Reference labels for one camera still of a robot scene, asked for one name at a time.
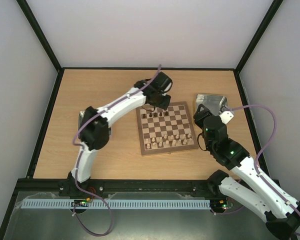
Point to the wooden chess board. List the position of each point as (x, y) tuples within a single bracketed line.
[(178, 121)]

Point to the light blue cable duct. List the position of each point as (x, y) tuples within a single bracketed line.
[(118, 204)]

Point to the left metal tin tray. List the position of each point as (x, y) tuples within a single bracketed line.
[(80, 122)]

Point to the right metal tin tray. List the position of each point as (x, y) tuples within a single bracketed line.
[(215, 103)]

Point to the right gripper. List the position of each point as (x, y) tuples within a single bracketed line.
[(200, 114)]

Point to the black frame base rail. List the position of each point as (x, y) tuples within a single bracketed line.
[(105, 187)]

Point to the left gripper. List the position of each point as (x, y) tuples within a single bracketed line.
[(164, 105)]

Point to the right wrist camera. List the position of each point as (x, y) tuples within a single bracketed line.
[(226, 114)]

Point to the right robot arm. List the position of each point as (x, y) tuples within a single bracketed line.
[(275, 207)]

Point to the metal tin tray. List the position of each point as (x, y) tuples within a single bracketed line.
[(80, 122), (215, 103)]

